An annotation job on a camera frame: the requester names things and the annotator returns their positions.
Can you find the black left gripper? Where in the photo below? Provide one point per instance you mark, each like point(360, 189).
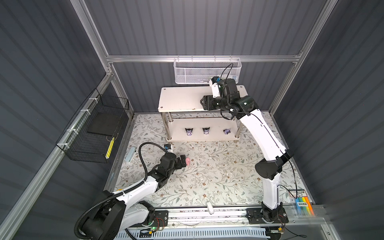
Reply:
point(178, 165)

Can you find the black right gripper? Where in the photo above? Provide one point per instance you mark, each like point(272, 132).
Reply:
point(207, 102)

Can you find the purple black-bow figure toy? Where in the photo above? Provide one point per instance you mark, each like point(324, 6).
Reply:
point(227, 131)

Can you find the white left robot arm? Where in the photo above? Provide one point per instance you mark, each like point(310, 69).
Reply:
point(119, 210)

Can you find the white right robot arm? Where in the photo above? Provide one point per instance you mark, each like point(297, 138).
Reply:
point(275, 154)

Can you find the white two-tier shelf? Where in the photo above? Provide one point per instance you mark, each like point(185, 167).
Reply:
point(180, 108)

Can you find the light blue eraser block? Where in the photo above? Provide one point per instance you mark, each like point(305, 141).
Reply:
point(130, 155)

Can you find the coloured marker pack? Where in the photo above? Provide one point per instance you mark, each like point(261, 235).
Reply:
point(302, 202)

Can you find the white wire basket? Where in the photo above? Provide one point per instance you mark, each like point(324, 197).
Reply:
point(196, 72)

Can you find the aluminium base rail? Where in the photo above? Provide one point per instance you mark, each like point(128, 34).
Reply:
point(211, 216)

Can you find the black wire basket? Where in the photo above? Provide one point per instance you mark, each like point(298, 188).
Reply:
point(94, 134)

